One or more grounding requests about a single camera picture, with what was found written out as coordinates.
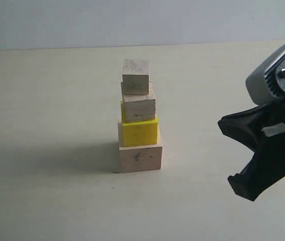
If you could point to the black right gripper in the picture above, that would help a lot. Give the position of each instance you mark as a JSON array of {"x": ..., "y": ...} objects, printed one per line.
[{"x": 261, "y": 127}]

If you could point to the yellow cube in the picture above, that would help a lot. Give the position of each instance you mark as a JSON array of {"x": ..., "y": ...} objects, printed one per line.
[{"x": 138, "y": 133}]

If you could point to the large wooden cube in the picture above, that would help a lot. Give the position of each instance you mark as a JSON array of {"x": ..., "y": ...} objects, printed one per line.
[{"x": 138, "y": 158}]

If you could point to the medium wooden cube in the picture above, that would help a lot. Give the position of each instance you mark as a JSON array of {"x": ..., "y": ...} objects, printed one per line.
[{"x": 138, "y": 108}]

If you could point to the small wooden cube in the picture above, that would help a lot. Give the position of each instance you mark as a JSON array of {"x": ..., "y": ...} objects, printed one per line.
[{"x": 135, "y": 77}]

